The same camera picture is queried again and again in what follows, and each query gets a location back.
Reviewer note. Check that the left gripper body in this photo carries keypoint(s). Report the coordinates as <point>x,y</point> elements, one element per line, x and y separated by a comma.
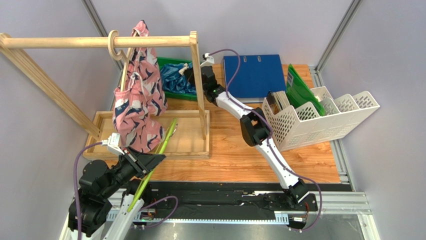
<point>126,168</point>

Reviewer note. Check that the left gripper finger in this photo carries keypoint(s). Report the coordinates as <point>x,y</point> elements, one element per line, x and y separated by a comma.
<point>149,166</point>
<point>140,156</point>

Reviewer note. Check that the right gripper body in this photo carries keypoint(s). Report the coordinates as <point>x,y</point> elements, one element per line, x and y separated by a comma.
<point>194,75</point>

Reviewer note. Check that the blue patterned shorts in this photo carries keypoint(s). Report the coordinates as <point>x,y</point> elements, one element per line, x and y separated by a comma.
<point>174,79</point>

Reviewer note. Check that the pink patterned shorts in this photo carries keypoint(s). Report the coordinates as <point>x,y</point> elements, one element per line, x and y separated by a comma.
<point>138,100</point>

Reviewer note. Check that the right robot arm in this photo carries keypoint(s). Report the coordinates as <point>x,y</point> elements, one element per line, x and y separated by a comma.
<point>256,133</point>

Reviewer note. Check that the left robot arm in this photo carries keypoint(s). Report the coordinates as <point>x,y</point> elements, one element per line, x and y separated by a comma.
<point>88,212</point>

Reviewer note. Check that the green plastic tray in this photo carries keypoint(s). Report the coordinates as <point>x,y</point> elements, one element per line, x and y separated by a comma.
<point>161,62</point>

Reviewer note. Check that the wooden clothes rack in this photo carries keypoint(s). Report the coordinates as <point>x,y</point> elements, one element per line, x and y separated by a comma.
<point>195,144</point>

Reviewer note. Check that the booklets in organizer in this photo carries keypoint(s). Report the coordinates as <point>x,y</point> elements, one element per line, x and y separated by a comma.
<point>277,101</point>

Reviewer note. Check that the green plastic folder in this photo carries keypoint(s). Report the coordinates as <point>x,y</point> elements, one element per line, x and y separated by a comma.
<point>298,92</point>

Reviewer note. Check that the white perforated file organizer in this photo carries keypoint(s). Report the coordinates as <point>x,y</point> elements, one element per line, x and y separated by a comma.
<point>303,126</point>

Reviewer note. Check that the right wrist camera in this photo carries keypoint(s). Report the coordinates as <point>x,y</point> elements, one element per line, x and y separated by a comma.
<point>209,60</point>

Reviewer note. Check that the blue ring binder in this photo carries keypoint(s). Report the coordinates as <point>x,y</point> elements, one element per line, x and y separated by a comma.
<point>257,76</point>

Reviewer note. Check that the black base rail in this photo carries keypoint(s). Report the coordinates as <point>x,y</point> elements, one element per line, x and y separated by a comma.
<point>224,201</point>

